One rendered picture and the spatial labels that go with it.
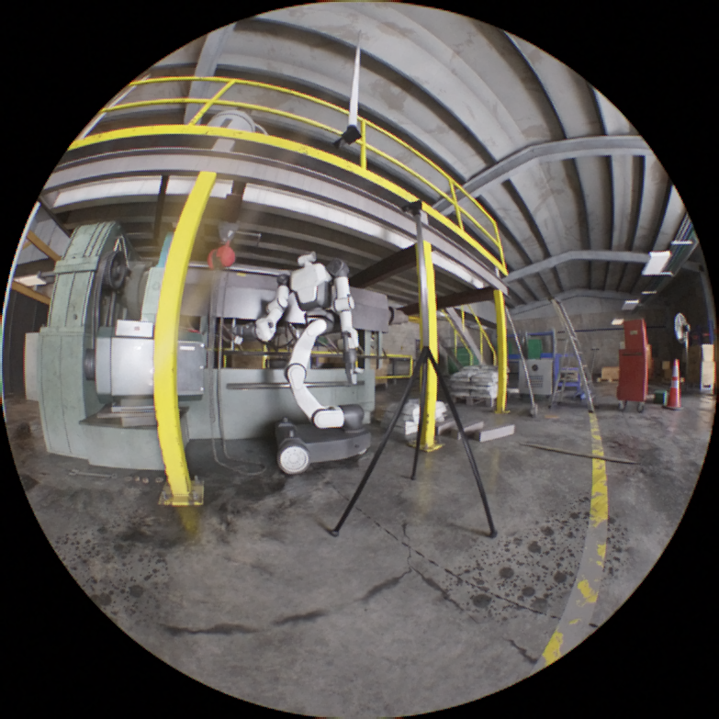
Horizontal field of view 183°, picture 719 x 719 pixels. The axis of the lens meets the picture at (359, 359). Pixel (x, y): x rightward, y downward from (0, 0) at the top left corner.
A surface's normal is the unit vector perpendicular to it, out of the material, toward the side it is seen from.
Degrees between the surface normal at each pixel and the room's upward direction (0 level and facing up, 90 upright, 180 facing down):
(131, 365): 90
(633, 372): 90
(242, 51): 171
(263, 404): 90
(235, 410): 90
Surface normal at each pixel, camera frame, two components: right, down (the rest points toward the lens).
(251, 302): 0.56, -0.01
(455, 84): 0.07, 0.99
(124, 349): 0.80, 0.00
